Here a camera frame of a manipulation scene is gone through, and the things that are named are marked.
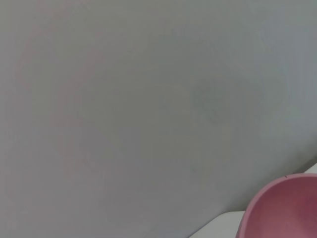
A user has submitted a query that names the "pink plastic bowl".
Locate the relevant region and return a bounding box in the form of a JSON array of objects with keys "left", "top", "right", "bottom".
[{"left": 237, "top": 173, "right": 317, "bottom": 238}]

